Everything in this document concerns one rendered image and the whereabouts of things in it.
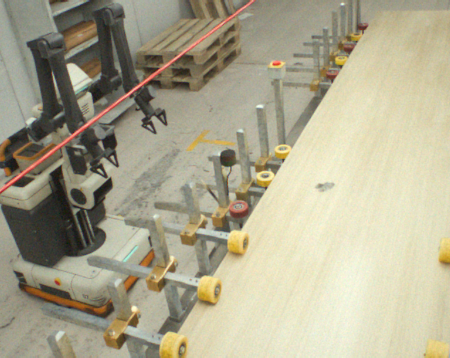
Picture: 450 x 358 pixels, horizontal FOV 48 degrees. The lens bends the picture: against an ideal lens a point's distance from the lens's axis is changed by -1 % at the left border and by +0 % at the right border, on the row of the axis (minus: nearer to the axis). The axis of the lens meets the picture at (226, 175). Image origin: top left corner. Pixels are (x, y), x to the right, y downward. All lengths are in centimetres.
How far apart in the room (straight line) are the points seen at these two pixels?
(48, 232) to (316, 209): 156
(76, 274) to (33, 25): 236
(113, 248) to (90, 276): 25
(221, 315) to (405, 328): 56
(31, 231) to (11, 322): 62
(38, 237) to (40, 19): 214
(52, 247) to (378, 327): 196
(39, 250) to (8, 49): 221
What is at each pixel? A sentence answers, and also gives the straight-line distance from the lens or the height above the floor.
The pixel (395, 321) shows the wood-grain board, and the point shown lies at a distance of 168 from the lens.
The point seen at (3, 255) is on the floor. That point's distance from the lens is 390.
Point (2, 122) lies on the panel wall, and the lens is 474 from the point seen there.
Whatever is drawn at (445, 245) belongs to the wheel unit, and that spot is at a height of 98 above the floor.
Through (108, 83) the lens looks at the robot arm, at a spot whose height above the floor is 126.
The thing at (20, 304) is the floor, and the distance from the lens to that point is 343.
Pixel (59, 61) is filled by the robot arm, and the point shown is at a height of 152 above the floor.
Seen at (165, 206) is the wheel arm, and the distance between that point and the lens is 231.
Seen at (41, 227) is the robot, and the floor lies 57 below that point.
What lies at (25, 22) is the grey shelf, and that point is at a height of 119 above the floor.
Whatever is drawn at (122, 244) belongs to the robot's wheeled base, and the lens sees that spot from 311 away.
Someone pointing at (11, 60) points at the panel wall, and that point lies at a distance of 480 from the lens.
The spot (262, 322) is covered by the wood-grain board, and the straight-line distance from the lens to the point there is 166.
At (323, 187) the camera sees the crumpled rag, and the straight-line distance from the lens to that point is 221.
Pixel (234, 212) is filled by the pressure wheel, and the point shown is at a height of 91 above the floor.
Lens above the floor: 214
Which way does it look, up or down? 32 degrees down
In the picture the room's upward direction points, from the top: 8 degrees counter-clockwise
